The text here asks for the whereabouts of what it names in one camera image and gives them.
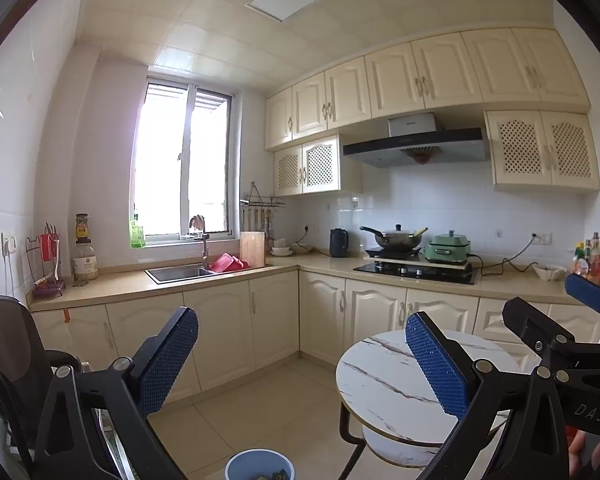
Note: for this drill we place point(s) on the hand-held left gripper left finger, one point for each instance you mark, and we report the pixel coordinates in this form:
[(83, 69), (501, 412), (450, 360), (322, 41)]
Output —
[(167, 360)]

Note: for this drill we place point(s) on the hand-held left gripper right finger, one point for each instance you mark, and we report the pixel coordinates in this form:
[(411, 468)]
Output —
[(437, 365)]

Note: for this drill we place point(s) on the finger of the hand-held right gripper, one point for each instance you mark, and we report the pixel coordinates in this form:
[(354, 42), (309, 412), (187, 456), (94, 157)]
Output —
[(590, 292), (535, 327)]

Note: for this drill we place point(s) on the blue plastic waste bin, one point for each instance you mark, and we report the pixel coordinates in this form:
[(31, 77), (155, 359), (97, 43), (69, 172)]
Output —
[(240, 467)]

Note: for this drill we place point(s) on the cluster of condiment bottles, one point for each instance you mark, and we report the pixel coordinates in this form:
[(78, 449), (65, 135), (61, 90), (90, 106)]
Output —
[(590, 260)]

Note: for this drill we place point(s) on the white scalloped bowl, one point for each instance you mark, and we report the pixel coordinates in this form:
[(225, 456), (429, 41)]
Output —
[(549, 272)]

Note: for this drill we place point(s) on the round marble table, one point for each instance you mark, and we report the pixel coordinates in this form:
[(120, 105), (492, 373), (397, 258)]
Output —
[(380, 375)]

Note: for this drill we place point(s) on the steel kitchen sink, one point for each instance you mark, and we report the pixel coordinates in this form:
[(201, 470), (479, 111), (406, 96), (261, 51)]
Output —
[(180, 273)]

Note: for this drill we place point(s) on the black glass gas hob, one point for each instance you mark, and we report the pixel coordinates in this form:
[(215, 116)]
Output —
[(415, 274)]

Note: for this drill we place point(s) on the beige kitchen countertop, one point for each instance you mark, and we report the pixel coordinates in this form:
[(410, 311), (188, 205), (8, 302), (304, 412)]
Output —
[(105, 290)]

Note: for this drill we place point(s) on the red dish rack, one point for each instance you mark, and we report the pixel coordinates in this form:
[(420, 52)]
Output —
[(227, 262)]

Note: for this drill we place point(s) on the green electric cooker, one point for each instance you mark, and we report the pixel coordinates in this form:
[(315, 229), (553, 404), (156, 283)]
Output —
[(447, 250)]

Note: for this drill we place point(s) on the steel sink faucet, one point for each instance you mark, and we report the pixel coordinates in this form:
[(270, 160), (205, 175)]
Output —
[(204, 250)]

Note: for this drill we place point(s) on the green plastic bottle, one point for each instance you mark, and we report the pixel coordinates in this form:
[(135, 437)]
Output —
[(137, 234)]

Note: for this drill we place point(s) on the large glass bottle yellow label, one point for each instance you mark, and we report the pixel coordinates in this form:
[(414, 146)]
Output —
[(85, 260)]

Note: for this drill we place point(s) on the steel wok with lid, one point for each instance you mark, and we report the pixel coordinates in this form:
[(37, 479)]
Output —
[(395, 239)]

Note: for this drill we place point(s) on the wooden cutting board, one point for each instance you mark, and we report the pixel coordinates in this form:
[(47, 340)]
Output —
[(252, 249)]

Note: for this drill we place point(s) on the red knife rack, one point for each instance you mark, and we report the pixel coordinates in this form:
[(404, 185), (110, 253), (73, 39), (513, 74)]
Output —
[(47, 260)]

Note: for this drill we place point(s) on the black electric kettle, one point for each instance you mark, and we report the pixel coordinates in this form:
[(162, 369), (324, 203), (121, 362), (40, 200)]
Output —
[(338, 244)]

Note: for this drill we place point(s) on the stack of white bowls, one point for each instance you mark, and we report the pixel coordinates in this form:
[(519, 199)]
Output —
[(281, 248)]

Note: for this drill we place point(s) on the black mesh chair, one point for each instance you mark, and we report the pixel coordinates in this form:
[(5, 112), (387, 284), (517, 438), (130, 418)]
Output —
[(0, 350)]

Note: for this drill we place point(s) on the hanging utensil rack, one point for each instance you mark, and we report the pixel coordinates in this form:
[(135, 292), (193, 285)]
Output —
[(260, 210)]

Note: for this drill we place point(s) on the kitchen window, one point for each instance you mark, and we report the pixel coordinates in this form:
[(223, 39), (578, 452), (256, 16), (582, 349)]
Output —
[(180, 160)]

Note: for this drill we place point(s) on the black range hood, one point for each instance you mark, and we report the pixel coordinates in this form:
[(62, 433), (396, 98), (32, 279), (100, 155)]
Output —
[(415, 145)]

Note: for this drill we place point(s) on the cream upper cabinet row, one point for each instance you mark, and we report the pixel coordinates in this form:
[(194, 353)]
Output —
[(430, 75)]

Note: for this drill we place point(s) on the white double wall socket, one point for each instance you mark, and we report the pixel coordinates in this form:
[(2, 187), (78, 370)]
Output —
[(542, 238)]

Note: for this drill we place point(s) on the cream lattice door wall cabinet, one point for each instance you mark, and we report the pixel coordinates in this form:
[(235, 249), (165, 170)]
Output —
[(315, 162), (540, 150)]

